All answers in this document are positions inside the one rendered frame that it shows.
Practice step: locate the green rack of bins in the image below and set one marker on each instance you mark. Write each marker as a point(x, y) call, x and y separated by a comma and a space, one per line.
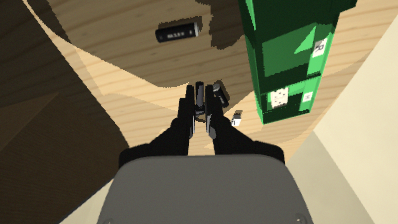
point(284, 61)

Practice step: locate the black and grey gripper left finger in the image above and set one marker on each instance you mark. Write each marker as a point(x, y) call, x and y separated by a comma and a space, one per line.
point(172, 142)

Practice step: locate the white domino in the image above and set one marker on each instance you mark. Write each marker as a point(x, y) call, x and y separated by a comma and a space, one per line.
point(279, 98)

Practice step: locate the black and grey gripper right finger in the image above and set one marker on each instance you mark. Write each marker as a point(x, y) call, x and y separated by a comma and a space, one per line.
point(229, 140)

